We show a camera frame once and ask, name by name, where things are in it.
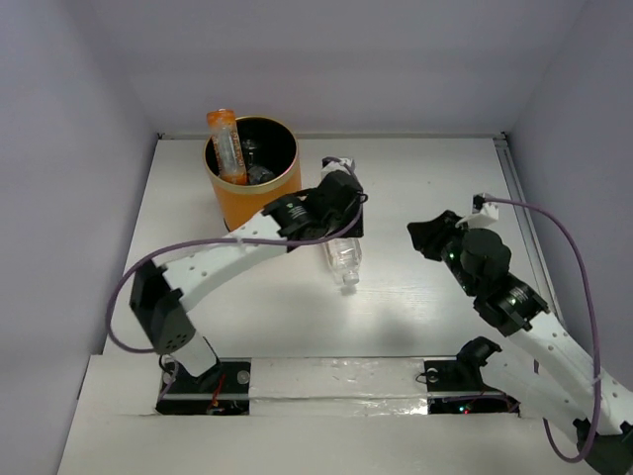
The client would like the orange cylindrical bin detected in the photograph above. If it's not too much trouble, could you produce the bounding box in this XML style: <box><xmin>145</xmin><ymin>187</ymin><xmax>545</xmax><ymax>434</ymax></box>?
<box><xmin>203</xmin><ymin>116</ymin><xmax>303</xmax><ymax>231</ymax></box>

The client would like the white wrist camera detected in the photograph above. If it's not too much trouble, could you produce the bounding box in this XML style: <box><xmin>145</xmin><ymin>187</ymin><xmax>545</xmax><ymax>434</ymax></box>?
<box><xmin>320</xmin><ymin>156</ymin><xmax>356</xmax><ymax>180</ymax></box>
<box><xmin>456</xmin><ymin>193</ymin><xmax>499</xmax><ymax>230</ymax></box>

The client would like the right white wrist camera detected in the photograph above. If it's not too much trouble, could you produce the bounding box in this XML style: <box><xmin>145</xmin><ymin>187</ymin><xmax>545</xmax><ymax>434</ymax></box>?
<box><xmin>456</xmin><ymin>193</ymin><xmax>499</xmax><ymax>230</ymax></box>

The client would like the aluminium rail right edge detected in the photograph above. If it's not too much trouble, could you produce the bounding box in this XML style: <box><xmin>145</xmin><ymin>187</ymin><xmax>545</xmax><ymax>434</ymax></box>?
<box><xmin>493</xmin><ymin>133</ymin><xmax>567</xmax><ymax>327</ymax></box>

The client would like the square clear plastic bottle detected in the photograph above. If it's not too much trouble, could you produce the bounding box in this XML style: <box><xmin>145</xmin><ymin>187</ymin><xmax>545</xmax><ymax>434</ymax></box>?
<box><xmin>322</xmin><ymin>237</ymin><xmax>362</xmax><ymax>296</ymax></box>

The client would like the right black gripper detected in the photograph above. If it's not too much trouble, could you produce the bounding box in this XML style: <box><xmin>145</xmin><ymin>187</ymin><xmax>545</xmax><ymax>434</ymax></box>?
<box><xmin>407</xmin><ymin>209</ymin><xmax>479</xmax><ymax>296</ymax></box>

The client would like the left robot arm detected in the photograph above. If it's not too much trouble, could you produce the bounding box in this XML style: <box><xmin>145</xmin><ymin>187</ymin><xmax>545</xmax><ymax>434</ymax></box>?
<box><xmin>130</xmin><ymin>170</ymin><xmax>366</xmax><ymax>391</ymax></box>

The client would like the orange label plastic bottle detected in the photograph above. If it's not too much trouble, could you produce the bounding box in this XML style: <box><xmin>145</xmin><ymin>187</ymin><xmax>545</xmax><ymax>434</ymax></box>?
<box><xmin>207</xmin><ymin>109</ymin><xmax>248</xmax><ymax>186</ymax></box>

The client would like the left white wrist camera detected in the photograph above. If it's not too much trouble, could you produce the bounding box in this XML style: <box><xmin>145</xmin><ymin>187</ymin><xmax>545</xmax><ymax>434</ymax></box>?
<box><xmin>320</xmin><ymin>156</ymin><xmax>356</xmax><ymax>180</ymax></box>

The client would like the slim clear plastic bottle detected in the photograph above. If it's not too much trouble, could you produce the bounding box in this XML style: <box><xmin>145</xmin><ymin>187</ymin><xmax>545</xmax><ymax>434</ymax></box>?
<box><xmin>240</xmin><ymin>139</ymin><xmax>260</xmax><ymax>168</ymax></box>

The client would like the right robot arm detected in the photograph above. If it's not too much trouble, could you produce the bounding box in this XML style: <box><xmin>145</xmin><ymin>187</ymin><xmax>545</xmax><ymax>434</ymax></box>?
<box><xmin>407</xmin><ymin>211</ymin><xmax>632</xmax><ymax>474</ymax></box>

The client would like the silver taped base bar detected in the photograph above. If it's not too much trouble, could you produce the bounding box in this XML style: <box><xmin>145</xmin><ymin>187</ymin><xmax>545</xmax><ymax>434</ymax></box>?
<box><xmin>155</xmin><ymin>357</ymin><xmax>520</xmax><ymax>417</ymax></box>

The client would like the black label pepsi bottle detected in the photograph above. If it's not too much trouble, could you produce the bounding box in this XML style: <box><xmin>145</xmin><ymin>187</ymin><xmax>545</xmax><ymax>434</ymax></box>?
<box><xmin>247</xmin><ymin>165</ymin><xmax>276</xmax><ymax>186</ymax></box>

